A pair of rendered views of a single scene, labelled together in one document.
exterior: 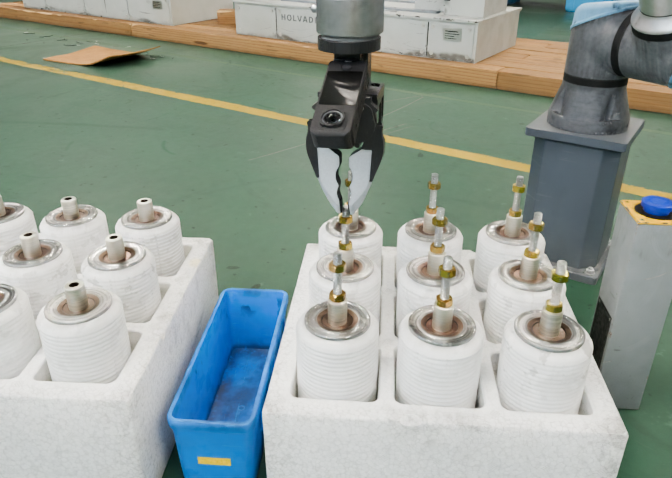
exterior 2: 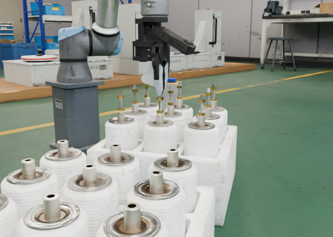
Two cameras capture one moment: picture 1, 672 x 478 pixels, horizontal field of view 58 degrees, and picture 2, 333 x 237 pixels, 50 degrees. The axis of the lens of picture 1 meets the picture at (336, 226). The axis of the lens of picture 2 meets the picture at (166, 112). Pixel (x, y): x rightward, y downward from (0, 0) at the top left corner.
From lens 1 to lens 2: 1.08 m
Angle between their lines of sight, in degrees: 75
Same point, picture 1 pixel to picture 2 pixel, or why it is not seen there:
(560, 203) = (85, 116)
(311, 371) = (213, 145)
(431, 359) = (221, 122)
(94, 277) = (134, 166)
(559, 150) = (81, 91)
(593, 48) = (80, 45)
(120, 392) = (209, 188)
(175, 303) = not seen: hidden behind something
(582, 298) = not seen: hidden behind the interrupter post
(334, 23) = (165, 9)
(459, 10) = not seen: outside the picture
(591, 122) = (87, 76)
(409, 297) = (178, 123)
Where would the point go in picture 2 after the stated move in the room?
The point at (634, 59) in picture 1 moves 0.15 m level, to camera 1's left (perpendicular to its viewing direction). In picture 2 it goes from (100, 46) to (86, 47)
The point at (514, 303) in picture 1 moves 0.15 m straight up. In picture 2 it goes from (190, 113) to (190, 69)
